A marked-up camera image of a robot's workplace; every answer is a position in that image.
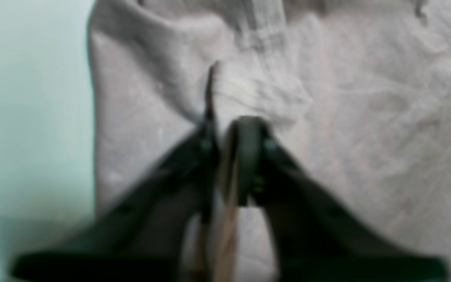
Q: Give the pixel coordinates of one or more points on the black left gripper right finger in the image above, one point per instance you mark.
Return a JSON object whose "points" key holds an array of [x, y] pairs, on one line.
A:
{"points": [[315, 238]]}

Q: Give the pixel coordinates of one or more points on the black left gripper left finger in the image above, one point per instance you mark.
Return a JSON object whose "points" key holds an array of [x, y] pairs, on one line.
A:
{"points": [[140, 238]]}

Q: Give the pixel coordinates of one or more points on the mauve grey t-shirt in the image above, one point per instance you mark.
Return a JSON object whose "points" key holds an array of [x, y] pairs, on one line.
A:
{"points": [[359, 91]]}

